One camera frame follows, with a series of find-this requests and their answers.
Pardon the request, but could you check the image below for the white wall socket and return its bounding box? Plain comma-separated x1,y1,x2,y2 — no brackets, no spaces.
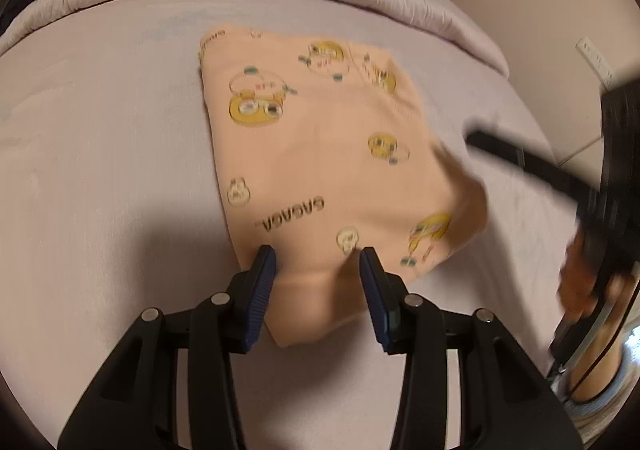
576,36,616,90

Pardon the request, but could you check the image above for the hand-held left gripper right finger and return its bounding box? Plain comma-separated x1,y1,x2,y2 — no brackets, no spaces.
359,246,583,450

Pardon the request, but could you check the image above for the peach printed garment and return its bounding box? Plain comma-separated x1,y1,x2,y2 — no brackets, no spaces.
197,22,490,350

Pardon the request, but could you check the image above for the light grey bed sheet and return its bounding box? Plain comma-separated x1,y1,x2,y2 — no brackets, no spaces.
0,0,583,450

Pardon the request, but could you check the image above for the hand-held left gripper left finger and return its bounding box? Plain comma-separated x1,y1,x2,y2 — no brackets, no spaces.
57,245,277,450

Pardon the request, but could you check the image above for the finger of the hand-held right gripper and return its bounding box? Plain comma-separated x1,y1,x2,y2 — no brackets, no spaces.
465,130,591,211

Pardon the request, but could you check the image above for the person's right hand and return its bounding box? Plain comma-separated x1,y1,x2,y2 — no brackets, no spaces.
556,235,633,325

